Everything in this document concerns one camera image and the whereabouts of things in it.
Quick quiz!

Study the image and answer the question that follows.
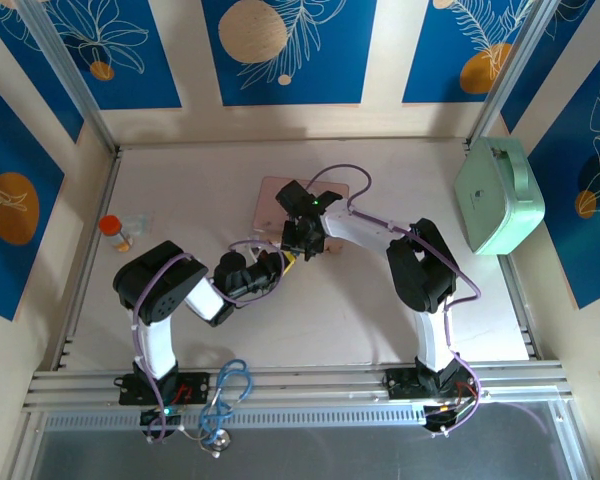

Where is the pink box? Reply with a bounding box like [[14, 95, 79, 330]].
[[252, 175, 350, 254]]

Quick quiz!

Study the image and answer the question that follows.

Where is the blue stethoscope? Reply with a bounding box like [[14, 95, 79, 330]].
[[198, 358, 255, 459]]

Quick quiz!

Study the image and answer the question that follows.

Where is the orange cap pill bottle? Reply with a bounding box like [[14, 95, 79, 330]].
[[98, 214, 135, 253]]

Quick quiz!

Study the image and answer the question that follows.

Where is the mint green carry case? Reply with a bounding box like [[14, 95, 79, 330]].
[[453, 136, 546, 257]]

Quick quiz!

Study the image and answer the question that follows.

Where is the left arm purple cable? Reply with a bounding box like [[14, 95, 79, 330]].
[[129, 240, 286, 446]]

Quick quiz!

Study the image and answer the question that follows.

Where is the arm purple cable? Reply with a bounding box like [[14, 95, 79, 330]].
[[307, 164, 484, 437], [129, 240, 286, 446]]

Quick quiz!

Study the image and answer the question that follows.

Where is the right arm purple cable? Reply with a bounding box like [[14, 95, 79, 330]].
[[307, 164, 484, 437]]

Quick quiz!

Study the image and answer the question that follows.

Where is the aluminium frame beam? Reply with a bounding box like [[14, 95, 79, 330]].
[[22, 360, 574, 414]]

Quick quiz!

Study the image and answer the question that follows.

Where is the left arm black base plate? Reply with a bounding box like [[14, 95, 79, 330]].
[[112, 370, 212, 406]]

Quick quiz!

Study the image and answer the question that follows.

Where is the slotted grey cable duct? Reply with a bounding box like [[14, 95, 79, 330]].
[[43, 402, 556, 432]]

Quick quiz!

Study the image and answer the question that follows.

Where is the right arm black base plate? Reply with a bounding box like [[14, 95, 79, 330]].
[[383, 367, 481, 401]]

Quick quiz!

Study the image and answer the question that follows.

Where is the aluminium side rail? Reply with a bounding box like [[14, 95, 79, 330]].
[[49, 148, 124, 372], [498, 254, 540, 362]]

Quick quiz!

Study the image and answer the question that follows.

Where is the blue floral wall poster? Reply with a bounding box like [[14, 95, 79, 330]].
[[201, 0, 379, 107], [54, 0, 183, 111], [402, 0, 536, 105], [526, 47, 600, 311], [0, 69, 66, 322]]

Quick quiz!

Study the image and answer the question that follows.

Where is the aluminium frame post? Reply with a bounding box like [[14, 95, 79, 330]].
[[464, 0, 564, 151], [15, 0, 121, 155]]

